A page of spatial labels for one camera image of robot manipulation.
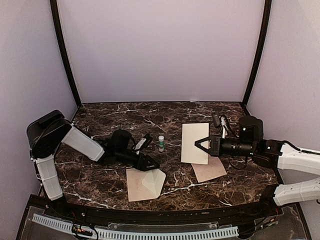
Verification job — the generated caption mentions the black frame post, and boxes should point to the black frame post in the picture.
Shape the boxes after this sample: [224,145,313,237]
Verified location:
[49,0,82,108]
[241,0,272,109]

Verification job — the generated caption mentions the small circuit board with wires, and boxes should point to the small circuit board with wires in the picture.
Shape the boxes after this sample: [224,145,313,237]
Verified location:
[71,224,93,237]

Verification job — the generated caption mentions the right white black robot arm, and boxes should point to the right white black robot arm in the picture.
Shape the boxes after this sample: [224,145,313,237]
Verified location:
[194,114,320,217]

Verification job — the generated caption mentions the beige paper sheet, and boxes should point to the beige paper sheet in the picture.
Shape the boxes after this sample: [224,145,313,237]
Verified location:
[191,157,227,183]

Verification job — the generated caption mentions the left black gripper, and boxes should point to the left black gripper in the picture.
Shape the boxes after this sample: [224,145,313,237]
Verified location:
[115,148,160,172]

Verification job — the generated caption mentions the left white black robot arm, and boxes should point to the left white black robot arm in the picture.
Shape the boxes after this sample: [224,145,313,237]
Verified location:
[26,110,166,218]

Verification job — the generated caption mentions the left black frame post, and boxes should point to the left black frame post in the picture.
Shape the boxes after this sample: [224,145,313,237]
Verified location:
[49,0,82,108]

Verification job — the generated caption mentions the cream letter paper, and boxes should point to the cream letter paper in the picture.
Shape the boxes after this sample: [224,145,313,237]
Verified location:
[180,122,210,165]

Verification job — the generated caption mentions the white slotted cable duct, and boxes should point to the white slotted cable duct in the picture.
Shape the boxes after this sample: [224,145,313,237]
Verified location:
[32,213,239,240]

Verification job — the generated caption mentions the right black frame post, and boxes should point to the right black frame post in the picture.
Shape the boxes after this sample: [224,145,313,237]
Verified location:
[241,0,272,109]

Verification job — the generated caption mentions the white green glue stick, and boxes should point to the white green glue stick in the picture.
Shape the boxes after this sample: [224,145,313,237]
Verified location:
[158,135,165,153]

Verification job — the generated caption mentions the beige paper envelope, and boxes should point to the beige paper envelope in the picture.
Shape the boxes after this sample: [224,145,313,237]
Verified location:
[126,168,166,202]

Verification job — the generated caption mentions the black curved front rail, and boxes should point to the black curved front rail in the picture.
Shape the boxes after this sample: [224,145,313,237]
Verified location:
[27,194,285,225]

